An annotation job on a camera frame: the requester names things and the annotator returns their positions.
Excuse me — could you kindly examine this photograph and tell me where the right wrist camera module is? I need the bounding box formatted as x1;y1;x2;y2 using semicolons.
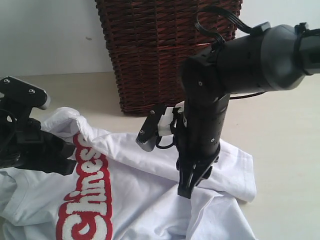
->
135;104;186;153

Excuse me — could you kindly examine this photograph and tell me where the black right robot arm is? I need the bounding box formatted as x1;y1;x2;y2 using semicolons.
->
174;23;320;198

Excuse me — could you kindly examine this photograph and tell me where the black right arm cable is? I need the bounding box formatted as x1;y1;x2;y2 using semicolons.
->
196;5;272;101

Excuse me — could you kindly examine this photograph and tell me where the dark brown wicker basket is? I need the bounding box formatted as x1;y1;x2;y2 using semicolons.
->
95;0;242;116

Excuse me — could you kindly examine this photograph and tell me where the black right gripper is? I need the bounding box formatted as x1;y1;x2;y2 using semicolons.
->
175;94;229;199

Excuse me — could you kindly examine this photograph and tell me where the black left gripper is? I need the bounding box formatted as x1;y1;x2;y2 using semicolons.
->
9;104;76;176

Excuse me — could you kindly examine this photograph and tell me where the white t-shirt with red lettering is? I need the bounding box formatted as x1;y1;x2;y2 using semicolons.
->
0;107;257;240

